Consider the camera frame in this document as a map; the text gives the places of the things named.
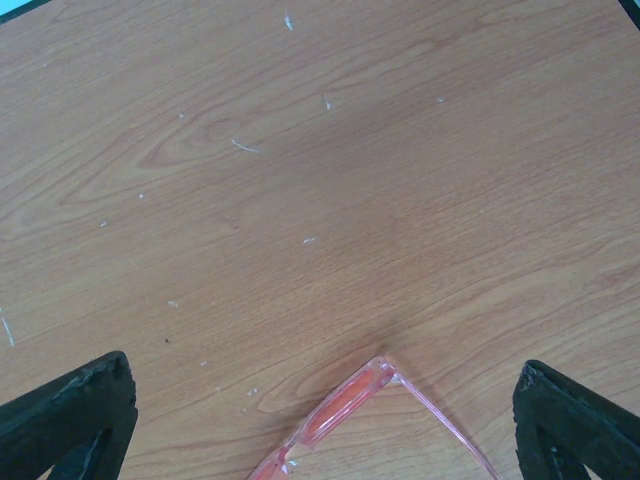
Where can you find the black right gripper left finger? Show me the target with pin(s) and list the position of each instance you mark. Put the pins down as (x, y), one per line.
(77, 426)

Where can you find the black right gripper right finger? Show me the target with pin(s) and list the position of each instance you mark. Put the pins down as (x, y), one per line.
(567, 431)

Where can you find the pink transparent sunglasses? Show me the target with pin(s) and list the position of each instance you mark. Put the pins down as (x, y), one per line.
(343, 401)

